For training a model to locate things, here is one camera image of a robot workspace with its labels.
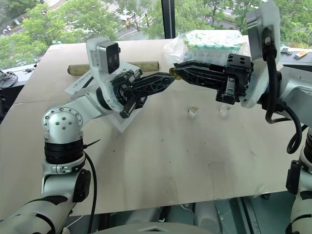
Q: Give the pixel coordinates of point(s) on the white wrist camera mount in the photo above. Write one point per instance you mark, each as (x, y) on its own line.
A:
(91, 50)
(258, 73)

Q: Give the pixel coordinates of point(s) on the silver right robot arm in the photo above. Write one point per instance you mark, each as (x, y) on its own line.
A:
(295, 97)

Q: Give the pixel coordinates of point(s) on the small grey object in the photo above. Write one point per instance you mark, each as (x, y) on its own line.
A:
(285, 50)

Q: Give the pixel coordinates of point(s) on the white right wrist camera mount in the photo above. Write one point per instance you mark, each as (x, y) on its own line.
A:
(258, 73)

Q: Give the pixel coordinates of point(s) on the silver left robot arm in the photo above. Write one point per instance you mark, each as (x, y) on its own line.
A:
(63, 122)

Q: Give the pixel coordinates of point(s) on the gold coin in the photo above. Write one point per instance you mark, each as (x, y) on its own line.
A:
(172, 72)

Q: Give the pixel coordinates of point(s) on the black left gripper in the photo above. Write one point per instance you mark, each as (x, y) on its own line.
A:
(126, 80)

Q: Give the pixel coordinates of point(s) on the black window post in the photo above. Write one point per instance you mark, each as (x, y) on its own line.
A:
(168, 17)

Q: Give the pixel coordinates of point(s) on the brown cardboard roll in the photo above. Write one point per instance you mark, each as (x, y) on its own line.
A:
(78, 69)

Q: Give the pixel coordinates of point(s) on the white cylinder under table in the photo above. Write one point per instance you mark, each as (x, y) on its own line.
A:
(207, 217)

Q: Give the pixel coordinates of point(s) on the clear bag of green-capped bottles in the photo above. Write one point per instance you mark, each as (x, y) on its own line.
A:
(207, 46)

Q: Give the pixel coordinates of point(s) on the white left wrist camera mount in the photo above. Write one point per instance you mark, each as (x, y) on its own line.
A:
(91, 50)

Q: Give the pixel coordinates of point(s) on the white slotted box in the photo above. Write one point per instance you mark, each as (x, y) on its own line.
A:
(80, 83)

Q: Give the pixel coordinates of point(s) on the small orange and white box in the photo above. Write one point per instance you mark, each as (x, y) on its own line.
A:
(300, 55)

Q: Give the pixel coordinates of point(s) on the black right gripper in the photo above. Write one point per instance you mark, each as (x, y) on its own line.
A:
(239, 73)

